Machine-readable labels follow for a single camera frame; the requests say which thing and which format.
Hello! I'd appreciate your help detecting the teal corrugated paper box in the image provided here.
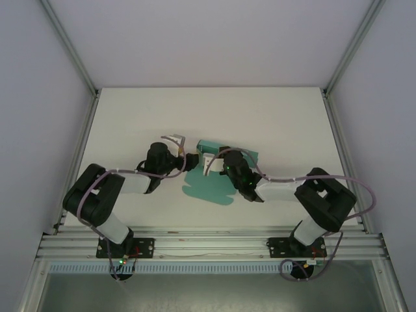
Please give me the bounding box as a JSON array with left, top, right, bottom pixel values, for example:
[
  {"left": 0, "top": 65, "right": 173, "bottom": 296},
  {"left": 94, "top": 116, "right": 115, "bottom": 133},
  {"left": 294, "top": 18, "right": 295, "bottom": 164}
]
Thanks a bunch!
[{"left": 182, "top": 139, "right": 260, "bottom": 207}]

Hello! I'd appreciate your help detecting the grey sheet metal panel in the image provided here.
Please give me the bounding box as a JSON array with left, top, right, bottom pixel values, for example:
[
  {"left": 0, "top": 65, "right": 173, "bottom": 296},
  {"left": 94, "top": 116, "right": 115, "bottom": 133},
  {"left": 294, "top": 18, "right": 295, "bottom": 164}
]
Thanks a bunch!
[{"left": 34, "top": 272, "right": 393, "bottom": 312}]

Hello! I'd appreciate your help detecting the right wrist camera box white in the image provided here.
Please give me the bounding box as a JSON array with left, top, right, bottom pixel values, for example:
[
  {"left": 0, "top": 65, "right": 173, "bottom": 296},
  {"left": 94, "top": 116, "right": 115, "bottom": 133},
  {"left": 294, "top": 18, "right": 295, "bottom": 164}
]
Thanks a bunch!
[{"left": 201, "top": 155, "right": 226, "bottom": 177}]

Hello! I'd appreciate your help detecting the aluminium mounting rail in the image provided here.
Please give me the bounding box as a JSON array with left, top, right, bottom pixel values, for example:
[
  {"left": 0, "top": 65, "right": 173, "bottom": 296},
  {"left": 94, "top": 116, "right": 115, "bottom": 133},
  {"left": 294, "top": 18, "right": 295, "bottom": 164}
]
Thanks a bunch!
[{"left": 35, "top": 228, "right": 390, "bottom": 261}]

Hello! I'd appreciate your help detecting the aluminium side rail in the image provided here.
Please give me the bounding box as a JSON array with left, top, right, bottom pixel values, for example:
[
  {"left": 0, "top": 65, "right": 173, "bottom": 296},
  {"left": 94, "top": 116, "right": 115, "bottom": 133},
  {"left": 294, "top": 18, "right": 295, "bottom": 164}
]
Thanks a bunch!
[
  {"left": 322, "top": 89, "right": 370, "bottom": 234},
  {"left": 51, "top": 89, "right": 100, "bottom": 235}
]

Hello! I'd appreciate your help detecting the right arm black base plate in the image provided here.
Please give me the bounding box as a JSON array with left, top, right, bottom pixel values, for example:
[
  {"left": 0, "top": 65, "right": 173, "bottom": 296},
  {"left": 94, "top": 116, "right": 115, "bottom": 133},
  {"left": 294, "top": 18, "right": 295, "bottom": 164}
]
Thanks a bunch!
[{"left": 264, "top": 237, "right": 327, "bottom": 259}]

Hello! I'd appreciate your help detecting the thin white wire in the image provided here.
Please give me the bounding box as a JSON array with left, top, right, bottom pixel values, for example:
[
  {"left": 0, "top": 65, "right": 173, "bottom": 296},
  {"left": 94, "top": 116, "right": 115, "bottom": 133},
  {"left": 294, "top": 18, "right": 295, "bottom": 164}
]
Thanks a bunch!
[{"left": 157, "top": 251, "right": 265, "bottom": 259}]

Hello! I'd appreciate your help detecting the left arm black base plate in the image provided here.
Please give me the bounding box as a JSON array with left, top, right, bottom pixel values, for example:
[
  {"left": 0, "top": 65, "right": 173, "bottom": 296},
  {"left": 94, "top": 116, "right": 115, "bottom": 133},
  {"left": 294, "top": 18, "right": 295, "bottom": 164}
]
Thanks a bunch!
[{"left": 95, "top": 237, "right": 155, "bottom": 259}]

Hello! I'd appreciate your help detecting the grey slotted cable duct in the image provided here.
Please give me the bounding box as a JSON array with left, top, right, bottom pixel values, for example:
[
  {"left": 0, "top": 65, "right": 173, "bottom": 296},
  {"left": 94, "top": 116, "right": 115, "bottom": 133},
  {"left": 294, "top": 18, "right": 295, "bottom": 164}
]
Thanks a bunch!
[{"left": 48, "top": 263, "right": 293, "bottom": 274}]

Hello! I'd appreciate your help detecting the black round cable grommet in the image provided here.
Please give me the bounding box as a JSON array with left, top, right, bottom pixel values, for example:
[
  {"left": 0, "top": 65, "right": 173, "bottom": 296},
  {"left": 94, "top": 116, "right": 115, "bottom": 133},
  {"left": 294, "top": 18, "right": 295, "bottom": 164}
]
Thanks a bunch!
[
  {"left": 110, "top": 271, "right": 135, "bottom": 282},
  {"left": 290, "top": 261, "right": 317, "bottom": 281}
]

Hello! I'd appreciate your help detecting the aluminium frame post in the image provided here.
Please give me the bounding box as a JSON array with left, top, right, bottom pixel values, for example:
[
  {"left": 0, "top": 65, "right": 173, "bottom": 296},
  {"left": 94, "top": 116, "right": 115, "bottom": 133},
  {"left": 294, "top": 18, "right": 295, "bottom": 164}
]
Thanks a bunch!
[
  {"left": 324, "top": 0, "right": 386, "bottom": 96},
  {"left": 41, "top": 0, "right": 99, "bottom": 96}
]

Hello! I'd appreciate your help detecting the aluminium lower frame strut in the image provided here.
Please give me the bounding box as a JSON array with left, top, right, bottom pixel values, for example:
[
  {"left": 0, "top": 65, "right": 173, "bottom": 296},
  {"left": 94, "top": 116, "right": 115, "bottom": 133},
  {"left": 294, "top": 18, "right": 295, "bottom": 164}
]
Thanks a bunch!
[
  {"left": 372, "top": 258, "right": 410, "bottom": 312},
  {"left": 17, "top": 258, "right": 50, "bottom": 312}
]

